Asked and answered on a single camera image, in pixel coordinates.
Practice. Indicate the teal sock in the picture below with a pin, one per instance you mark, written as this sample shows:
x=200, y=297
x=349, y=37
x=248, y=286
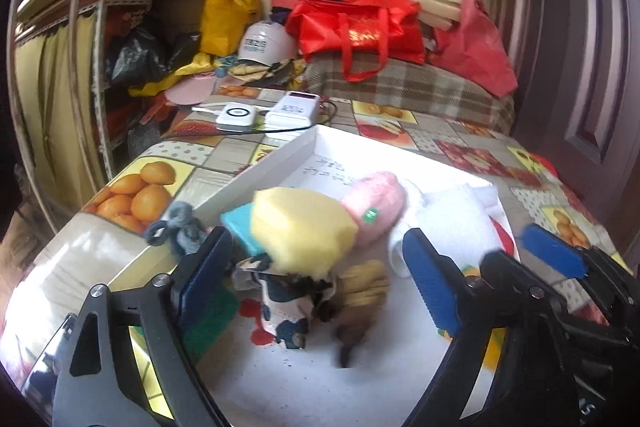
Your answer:
x=240, y=227

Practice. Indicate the glossy red tote bag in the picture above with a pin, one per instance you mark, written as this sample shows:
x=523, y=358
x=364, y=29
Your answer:
x=360, y=27

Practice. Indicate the white tray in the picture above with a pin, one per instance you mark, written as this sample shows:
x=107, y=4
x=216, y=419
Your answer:
x=300, y=382

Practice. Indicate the yellow shopping bag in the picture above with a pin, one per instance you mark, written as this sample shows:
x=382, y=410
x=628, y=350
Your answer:
x=227, y=17

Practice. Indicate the white power bank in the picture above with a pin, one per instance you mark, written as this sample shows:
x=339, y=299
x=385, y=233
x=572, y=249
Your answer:
x=292, y=109

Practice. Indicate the yellow curtain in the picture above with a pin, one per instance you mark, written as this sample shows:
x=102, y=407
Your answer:
x=55, y=107

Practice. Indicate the red plush apple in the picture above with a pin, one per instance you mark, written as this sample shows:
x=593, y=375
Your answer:
x=504, y=237

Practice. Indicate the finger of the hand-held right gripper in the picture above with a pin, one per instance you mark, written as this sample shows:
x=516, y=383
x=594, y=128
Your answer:
x=550, y=249
x=505, y=264

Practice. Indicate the grey-blue crocheted piece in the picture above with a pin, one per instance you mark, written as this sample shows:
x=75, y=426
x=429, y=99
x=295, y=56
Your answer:
x=180, y=227

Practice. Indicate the yellow and black gloves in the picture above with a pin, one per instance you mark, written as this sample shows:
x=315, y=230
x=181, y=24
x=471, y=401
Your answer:
x=270, y=72

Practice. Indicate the pink round fan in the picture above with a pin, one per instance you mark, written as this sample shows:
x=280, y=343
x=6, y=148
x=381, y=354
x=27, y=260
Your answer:
x=190, y=89

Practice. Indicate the brown door with frame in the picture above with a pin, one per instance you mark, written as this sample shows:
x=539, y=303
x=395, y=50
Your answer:
x=575, y=57

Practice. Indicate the pink plush toy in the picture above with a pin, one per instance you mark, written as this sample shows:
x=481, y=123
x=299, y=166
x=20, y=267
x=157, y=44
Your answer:
x=375, y=207

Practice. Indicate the white helmet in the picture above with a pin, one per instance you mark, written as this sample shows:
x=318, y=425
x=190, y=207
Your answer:
x=265, y=42

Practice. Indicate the yellow sock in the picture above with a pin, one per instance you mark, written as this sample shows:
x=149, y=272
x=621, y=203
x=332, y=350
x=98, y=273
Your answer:
x=300, y=232

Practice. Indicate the black plastic bag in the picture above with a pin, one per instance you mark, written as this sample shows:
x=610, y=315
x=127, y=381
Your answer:
x=137, y=57

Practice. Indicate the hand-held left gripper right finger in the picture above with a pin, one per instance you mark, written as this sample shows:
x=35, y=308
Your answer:
x=432, y=282

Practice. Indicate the plaid blanket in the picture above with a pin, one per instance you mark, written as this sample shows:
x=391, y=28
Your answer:
x=410, y=92

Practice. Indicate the red plastic bag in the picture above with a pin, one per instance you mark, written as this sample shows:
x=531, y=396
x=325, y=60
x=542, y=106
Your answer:
x=475, y=47

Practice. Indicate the cow-print soft pouch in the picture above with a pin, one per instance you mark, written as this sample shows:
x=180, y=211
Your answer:
x=285, y=307

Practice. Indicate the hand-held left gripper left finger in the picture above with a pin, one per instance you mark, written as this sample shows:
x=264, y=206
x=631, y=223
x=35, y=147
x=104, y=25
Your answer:
x=200, y=277

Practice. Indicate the green scouring sponge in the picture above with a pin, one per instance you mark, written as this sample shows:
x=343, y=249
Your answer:
x=212, y=322

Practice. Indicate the yellow cloth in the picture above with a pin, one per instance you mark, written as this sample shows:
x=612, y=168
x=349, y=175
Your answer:
x=190, y=67

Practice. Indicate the metal shelf unit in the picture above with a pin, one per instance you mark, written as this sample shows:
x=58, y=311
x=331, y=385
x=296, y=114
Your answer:
x=110, y=32

